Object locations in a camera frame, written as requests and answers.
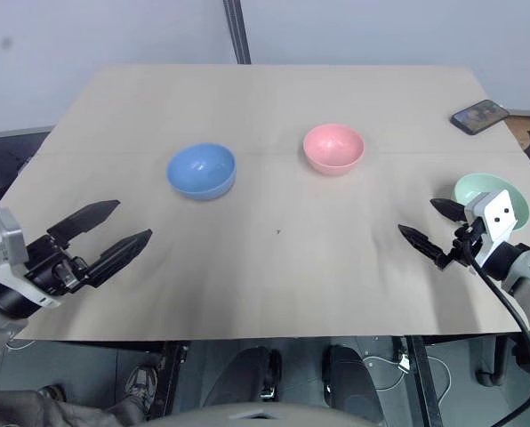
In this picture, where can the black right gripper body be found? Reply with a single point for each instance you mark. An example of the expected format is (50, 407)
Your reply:
(467, 240)

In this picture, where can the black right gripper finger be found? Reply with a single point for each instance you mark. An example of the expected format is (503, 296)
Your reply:
(449, 209)
(425, 242)

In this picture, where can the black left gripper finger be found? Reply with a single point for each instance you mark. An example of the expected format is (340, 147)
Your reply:
(87, 218)
(122, 253)

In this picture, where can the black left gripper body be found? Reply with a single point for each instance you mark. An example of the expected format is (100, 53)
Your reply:
(51, 269)

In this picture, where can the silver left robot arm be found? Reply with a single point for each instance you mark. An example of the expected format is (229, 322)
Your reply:
(2, 299)

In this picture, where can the green plastic bowl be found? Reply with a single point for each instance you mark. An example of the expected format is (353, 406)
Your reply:
(469, 189)

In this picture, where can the black smartphone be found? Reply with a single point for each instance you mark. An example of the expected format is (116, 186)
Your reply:
(480, 116)

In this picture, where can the brown cardboard piece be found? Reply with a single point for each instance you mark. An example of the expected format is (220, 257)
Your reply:
(529, 133)

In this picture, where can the blue plastic bowl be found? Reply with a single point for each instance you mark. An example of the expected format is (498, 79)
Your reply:
(200, 171)

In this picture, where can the grey metal pipe foot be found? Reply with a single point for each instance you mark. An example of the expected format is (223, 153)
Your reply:
(494, 364)

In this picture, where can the pink plastic bowl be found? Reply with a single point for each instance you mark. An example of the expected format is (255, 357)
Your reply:
(334, 149)

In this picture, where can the grey sneaker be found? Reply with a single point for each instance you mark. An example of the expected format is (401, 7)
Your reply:
(141, 389)

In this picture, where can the grey trouser leg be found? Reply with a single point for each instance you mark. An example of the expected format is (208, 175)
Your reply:
(47, 411)

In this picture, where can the tan paper table cover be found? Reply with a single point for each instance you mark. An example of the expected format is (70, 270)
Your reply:
(265, 276)

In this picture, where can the dark rounded robot leg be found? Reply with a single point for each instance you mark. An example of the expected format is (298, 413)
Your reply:
(349, 380)

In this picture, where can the silver robot torso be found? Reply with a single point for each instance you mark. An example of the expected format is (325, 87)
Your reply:
(265, 416)

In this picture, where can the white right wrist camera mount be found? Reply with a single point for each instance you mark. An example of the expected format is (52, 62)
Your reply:
(496, 213)

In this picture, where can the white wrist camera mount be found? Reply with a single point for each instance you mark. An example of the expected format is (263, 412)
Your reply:
(496, 213)
(6, 240)

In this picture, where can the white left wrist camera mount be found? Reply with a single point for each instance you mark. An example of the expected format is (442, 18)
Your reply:
(6, 240)

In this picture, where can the black table frame leg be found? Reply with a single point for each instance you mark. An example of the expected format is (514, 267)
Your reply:
(172, 369)
(427, 382)

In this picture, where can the dark metal upright post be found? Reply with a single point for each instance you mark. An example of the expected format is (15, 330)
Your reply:
(238, 31)

